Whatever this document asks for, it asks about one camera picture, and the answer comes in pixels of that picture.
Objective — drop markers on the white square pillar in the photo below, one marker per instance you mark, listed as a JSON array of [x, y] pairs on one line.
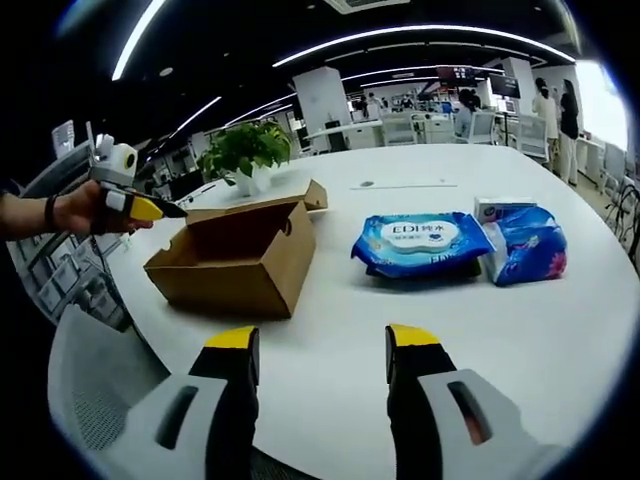
[[320, 105]]

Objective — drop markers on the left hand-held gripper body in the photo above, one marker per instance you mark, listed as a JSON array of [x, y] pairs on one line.
[[114, 162]]

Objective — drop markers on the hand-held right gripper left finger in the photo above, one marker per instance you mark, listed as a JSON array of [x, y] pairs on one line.
[[210, 420]]

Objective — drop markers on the ceiling air conditioner unit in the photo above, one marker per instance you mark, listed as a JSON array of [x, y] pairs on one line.
[[367, 3]]

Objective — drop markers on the blue wet wipes pack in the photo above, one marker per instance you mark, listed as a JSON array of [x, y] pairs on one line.
[[420, 240]]

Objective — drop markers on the white office chair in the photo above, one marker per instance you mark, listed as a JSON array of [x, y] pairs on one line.
[[484, 127]]

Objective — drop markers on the person's left hand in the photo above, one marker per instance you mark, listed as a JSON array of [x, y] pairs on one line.
[[85, 212]]

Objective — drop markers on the green potted plant white pot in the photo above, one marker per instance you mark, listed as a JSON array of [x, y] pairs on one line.
[[245, 150]]

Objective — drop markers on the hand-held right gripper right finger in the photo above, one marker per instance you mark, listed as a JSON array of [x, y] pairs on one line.
[[430, 420]]

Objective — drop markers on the black wristband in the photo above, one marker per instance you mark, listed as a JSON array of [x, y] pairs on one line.
[[51, 212]]

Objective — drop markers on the white carton box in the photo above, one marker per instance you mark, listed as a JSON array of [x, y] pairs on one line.
[[500, 206]]

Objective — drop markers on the blue soft tissue pack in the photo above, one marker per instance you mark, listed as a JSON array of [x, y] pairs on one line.
[[530, 250]]

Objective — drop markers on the brown cardboard shoe box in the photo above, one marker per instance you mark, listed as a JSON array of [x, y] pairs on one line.
[[240, 280]]

